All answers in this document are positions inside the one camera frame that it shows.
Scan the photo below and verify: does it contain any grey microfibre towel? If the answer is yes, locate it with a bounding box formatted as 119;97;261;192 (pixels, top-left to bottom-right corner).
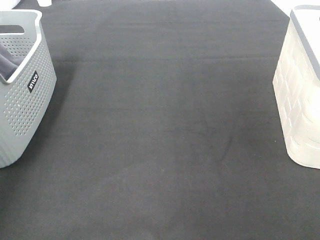
0;43;22;80

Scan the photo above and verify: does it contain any white cylinder object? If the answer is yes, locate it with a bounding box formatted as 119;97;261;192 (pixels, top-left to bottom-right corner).
37;0;52;8

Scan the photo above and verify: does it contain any black table mat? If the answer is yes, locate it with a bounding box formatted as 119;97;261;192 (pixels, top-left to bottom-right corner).
0;0;320;240

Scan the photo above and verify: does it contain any grey perforated laundry basket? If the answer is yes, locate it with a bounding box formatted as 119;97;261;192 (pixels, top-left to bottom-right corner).
0;9;57;168

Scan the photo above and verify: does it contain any white translucent storage bin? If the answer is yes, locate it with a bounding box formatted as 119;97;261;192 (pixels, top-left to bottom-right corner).
272;4;320;169

